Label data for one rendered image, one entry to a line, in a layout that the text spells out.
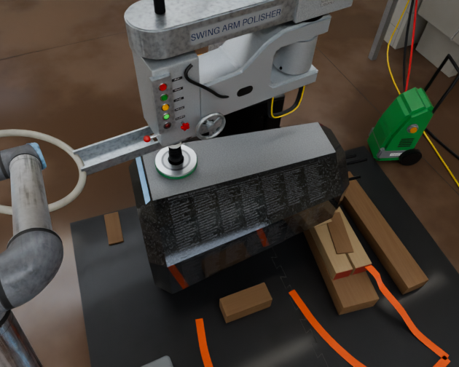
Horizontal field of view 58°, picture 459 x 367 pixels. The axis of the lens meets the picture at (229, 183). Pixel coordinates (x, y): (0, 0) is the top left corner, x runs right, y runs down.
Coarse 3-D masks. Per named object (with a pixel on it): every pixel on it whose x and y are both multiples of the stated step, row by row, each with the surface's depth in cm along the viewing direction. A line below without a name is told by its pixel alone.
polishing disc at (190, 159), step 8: (160, 152) 216; (184, 152) 217; (192, 152) 217; (160, 160) 213; (184, 160) 213; (192, 160) 214; (160, 168) 210; (168, 168) 210; (176, 168) 210; (184, 168) 210; (192, 168) 210; (176, 176) 208
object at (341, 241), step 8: (336, 216) 275; (320, 224) 270; (328, 224) 271; (336, 224) 271; (336, 232) 267; (344, 232) 268; (336, 240) 264; (344, 240) 264; (336, 248) 260; (344, 248) 261; (352, 248) 261
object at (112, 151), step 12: (132, 132) 192; (144, 132) 195; (204, 132) 200; (96, 144) 186; (108, 144) 189; (120, 144) 192; (132, 144) 193; (144, 144) 193; (156, 144) 189; (84, 156) 187; (96, 156) 187; (108, 156) 187; (120, 156) 183; (132, 156) 186; (84, 168) 177; (96, 168) 181
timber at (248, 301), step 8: (248, 288) 255; (256, 288) 255; (264, 288) 255; (224, 296) 252; (232, 296) 251; (240, 296) 252; (248, 296) 252; (256, 296) 252; (264, 296) 252; (224, 304) 248; (232, 304) 248; (240, 304) 249; (248, 304) 249; (256, 304) 249; (264, 304) 253; (224, 312) 246; (232, 312) 245; (240, 312) 248; (248, 312) 254; (232, 320) 254
